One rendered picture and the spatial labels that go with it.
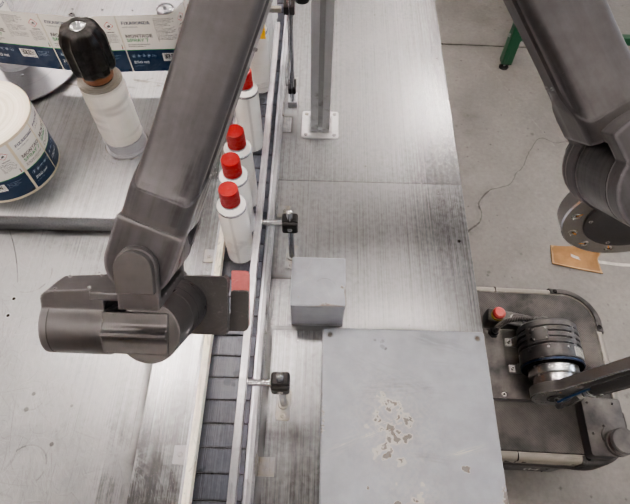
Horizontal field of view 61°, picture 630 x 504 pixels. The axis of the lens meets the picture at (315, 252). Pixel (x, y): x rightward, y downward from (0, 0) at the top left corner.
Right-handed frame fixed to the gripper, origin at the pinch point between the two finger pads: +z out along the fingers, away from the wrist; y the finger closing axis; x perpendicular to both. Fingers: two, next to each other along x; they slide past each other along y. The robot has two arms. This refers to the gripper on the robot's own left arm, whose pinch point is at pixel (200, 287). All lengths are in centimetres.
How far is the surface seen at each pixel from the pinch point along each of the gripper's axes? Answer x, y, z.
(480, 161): -21, -81, 171
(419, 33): -53, -39, 89
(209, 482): 33.2, 1.6, 10.8
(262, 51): -41, -1, 56
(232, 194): -10.9, -0.3, 20.4
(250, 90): -30, 0, 41
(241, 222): -5.9, -1.0, 25.2
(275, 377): 16.7, -8.2, 12.9
